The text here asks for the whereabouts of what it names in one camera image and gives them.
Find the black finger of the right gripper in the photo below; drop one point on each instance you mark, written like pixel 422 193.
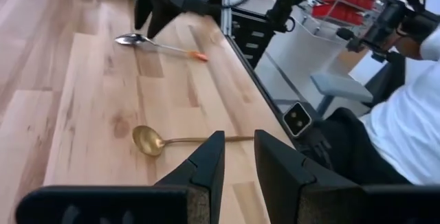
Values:
pixel 142 5
pixel 163 16

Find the table-level camera box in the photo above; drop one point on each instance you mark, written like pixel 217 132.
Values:
pixel 297 119

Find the grey padded stool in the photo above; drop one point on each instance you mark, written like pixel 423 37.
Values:
pixel 340 86

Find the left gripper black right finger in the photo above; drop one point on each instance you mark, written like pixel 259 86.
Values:
pixel 282 176

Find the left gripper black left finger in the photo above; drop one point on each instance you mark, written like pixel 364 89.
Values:
pixel 206 169

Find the shelf with red bins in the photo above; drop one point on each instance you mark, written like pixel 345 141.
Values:
pixel 343 11

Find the gold spoon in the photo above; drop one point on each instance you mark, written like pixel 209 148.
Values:
pixel 148 141

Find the person's hand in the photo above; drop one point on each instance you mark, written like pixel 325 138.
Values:
pixel 409 47

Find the person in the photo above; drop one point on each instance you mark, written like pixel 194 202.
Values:
pixel 405 131

